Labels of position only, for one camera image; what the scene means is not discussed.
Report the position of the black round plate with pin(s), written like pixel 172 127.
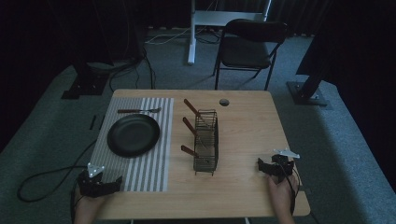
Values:
pixel 133 135

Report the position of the black stand with base plate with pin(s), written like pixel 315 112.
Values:
pixel 85 84
pixel 306 93

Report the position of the person's left hand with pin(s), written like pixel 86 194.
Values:
pixel 88 206

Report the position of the small black floor strips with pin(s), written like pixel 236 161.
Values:
pixel 92 122

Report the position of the person's right hand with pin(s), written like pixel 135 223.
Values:
pixel 281 199

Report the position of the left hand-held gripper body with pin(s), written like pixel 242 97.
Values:
pixel 92 183

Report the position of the grey striped placemat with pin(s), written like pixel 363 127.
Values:
pixel 146 168

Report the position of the grey round table grommet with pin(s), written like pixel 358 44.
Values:
pixel 224 102

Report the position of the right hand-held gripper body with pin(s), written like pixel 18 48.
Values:
pixel 284 165

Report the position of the black folding chair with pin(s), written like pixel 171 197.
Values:
pixel 246 53

